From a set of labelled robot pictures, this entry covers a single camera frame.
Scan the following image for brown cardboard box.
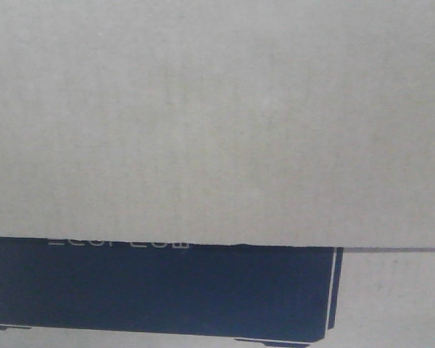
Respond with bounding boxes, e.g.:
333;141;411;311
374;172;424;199
0;1;435;347

